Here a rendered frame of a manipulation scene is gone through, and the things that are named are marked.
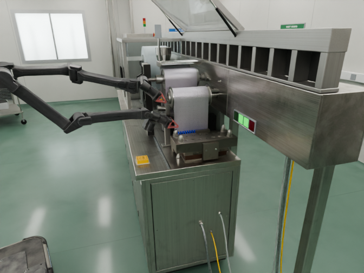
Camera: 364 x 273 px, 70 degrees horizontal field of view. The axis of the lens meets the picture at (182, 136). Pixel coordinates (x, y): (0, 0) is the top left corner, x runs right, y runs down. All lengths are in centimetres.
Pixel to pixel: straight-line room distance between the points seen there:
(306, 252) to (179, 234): 76
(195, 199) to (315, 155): 84
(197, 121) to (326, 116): 90
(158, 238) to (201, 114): 85
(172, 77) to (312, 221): 123
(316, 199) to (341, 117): 44
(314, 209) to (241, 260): 101
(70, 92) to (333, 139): 672
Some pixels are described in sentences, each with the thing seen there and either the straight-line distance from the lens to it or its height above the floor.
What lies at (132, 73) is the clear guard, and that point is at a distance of 263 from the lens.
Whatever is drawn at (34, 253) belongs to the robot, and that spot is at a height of 24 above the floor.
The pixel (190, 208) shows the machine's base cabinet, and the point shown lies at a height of 60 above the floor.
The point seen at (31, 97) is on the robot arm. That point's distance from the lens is 141.
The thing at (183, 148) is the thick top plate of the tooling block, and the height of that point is 100.
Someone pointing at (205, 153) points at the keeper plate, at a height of 96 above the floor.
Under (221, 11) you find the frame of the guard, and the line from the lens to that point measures 156.
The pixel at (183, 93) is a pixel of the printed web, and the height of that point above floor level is 128.
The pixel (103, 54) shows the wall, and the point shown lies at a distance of 714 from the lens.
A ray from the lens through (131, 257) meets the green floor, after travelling 230.
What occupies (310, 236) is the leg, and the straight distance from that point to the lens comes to 150.
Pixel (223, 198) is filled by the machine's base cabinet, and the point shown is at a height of 63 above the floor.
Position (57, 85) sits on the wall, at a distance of 733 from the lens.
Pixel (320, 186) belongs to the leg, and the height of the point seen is 100.
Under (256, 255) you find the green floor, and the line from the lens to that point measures 234.
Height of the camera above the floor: 164
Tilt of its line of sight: 22 degrees down
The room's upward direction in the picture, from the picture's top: 1 degrees counter-clockwise
